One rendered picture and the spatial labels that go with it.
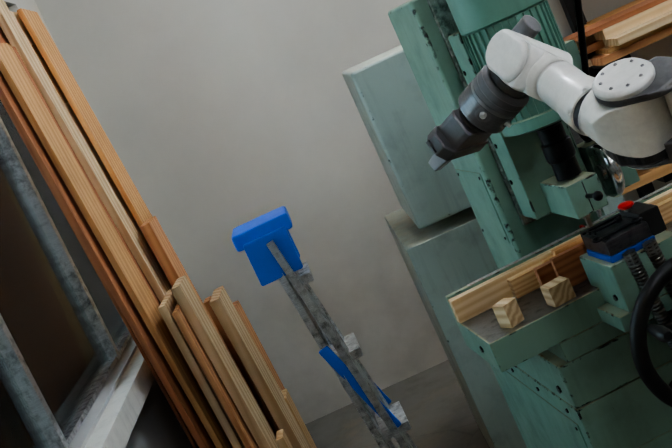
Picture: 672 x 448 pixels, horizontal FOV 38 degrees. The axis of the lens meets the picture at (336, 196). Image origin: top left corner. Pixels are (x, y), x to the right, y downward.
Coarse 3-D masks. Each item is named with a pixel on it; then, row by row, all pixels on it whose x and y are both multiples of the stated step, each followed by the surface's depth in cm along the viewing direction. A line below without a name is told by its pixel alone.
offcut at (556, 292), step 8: (552, 280) 180; (560, 280) 178; (568, 280) 177; (544, 288) 178; (552, 288) 176; (560, 288) 177; (568, 288) 177; (544, 296) 179; (552, 296) 176; (560, 296) 177; (568, 296) 177; (552, 304) 177; (560, 304) 177
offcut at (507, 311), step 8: (496, 304) 178; (504, 304) 176; (512, 304) 177; (496, 312) 178; (504, 312) 176; (512, 312) 177; (520, 312) 178; (504, 320) 177; (512, 320) 176; (520, 320) 177
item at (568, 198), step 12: (552, 180) 196; (576, 180) 188; (588, 180) 187; (552, 192) 194; (564, 192) 188; (576, 192) 187; (588, 192) 187; (552, 204) 198; (564, 204) 191; (576, 204) 187; (588, 204) 187; (600, 204) 188; (576, 216) 187; (588, 216) 192
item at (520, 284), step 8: (664, 200) 196; (664, 208) 194; (664, 216) 194; (536, 264) 193; (520, 272) 192; (528, 272) 190; (512, 280) 190; (520, 280) 190; (528, 280) 191; (536, 280) 191; (512, 288) 191; (520, 288) 190; (528, 288) 191; (536, 288) 191; (520, 296) 191
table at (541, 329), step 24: (576, 288) 182; (528, 312) 181; (552, 312) 176; (576, 312) 176; (600, 312) 176; (624, 312) 169; (480, 336) 180; (504, 336) 174; (528, 336) 175; (552, 336) 176; (504, 360) 175
